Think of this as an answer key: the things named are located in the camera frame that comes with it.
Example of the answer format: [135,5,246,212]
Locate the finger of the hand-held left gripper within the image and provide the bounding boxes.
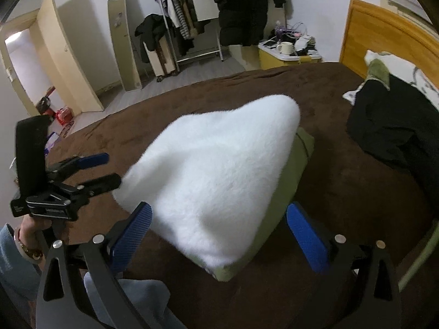
[57,174,122,199]
[46,153,109,179]

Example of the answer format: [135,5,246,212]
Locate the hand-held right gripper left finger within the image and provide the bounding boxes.
[34,202,153,329]

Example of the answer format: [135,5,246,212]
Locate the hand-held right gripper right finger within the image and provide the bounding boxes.
[285,202,402,329]

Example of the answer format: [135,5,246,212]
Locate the white fluffy sweater black trim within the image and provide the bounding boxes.
[111,93,302,268]

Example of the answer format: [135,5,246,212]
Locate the person's left forearm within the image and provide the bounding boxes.
[0,223,42,316]

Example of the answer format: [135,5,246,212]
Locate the metal clothes rack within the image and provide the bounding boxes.
[161,0,223,66]

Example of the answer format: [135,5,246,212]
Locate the person's left hand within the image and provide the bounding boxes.
[19,213,52,252]

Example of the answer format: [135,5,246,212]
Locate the green folded cloth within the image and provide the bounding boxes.
[206,127,315,283]

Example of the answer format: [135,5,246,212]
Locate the red packages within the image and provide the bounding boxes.
[36,87,74,126]

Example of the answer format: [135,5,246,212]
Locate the person's leg in jeans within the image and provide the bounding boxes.
[84,274,187,329]

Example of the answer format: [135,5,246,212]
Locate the cream door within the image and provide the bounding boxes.
[36,0,104,113]

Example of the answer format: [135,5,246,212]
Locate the wooden rolling cart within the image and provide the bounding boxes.
[142,34,179,83]

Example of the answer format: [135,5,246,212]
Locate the cream leaning board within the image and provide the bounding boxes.
[107,0,143,92]

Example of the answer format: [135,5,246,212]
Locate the black garment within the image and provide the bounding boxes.
[346,75,439,209]

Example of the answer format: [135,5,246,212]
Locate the black jacket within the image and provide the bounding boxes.
[134,14,168,64]

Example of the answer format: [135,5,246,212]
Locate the brown blanket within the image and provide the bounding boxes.
[0,62,436,329]

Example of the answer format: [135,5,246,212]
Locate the yellow storage box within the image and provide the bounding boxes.
[258,39,323,71]

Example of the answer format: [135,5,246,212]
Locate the small green cloth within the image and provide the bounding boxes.
[367,59,392,90]

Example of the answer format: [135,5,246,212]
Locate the white printed pillow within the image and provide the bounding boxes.
[343,50,439,110]

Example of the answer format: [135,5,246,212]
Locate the long black coat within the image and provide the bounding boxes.
[207,0,287,47]

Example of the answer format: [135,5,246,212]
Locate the wooden headboard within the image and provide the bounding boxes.
[339,0,439,79]

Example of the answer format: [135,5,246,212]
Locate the beaded bracelet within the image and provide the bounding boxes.
[14,228,43,261]

